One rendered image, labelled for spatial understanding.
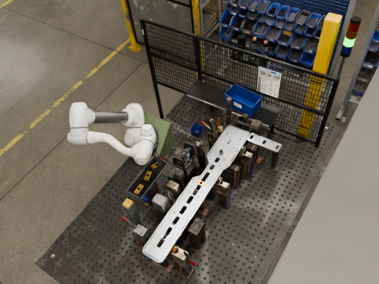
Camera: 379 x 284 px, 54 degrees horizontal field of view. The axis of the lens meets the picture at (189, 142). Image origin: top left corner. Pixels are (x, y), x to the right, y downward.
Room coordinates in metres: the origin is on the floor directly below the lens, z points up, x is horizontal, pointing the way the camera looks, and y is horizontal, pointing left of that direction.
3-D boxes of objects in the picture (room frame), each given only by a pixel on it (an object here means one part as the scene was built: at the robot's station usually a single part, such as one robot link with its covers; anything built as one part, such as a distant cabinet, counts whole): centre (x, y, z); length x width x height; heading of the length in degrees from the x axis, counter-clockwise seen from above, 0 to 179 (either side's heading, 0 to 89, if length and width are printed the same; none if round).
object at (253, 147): (1.90, -0.53, 0.84); 0.11 x 0.10 x 0.28; 52
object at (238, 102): (2.35, -0.53, 1.10); 0.30 x 0.17 x 0.13; 44
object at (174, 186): (1.55, 0.17, 0.89); 0.13 x 0.11 x 0.38; 52
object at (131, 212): (1.40, 0.52, 0.92); 0.08 x 0.08 x 0.44; 52
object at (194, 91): (2.42, -0.44, 1.02); 0.90 x 0.22 x 0.03; 52
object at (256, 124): (2.09, -0.60, 0.88); 0.08 x 0.08 x 0.36; 52
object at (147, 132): (1.70, 0.29, 1.55); 0.13 x 0.11 x 0.16; 166
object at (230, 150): (1.56, -0.04, 1.00); 1.38 x 0.22 x 0.02; 142
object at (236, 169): (1.70, -0.35, 0.84); 0.11 x 0.08 x 0.29; 52
